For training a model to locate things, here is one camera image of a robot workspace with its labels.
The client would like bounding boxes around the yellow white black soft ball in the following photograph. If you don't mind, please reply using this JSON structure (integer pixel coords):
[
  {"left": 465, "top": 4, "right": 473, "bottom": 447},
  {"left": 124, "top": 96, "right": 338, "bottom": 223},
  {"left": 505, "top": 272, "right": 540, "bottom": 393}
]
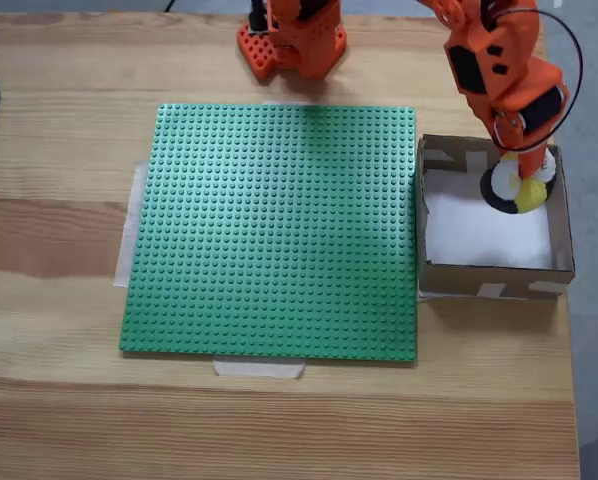
[{"left": 480, "top": 149, "right": 556, "bottom": 215}]

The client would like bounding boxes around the brown cardboard box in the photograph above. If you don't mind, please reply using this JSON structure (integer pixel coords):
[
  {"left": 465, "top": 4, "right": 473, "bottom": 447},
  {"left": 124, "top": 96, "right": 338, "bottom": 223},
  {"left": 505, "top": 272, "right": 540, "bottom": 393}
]
[{"left": 416, "top": 133, "right": 576, "bottom": 301}]

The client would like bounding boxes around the white paper sheet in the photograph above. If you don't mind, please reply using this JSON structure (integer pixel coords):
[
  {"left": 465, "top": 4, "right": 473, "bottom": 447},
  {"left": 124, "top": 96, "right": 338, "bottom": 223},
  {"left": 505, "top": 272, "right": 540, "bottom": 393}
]
[{"left": 422, "top": 167, "right": 554, "bottom": 271}]

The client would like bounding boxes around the green studded baseplate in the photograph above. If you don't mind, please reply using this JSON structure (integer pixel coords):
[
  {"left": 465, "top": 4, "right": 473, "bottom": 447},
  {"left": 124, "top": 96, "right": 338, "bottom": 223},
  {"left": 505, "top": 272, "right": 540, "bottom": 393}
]
[{"left": 118, "top": 102, "right": 419, "bottom": 367}]

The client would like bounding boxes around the black white gripper servo cable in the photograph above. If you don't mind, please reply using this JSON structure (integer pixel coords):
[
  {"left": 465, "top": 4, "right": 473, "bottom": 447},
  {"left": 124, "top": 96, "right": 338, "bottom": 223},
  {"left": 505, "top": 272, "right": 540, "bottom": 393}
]
[{"left": 493, "top": 7, "right": 585, "bottom": 151}]

